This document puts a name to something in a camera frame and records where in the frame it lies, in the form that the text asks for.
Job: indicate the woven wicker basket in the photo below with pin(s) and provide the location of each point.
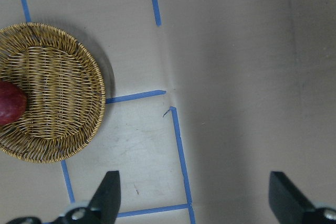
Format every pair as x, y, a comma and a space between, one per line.
65, 90

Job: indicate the red apple in basket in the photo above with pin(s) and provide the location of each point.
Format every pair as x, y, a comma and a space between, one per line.
13, 102

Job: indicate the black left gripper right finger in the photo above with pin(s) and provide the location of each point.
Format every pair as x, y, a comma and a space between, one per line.
290, 205

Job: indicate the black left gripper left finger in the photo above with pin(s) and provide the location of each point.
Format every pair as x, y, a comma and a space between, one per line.
102, 208

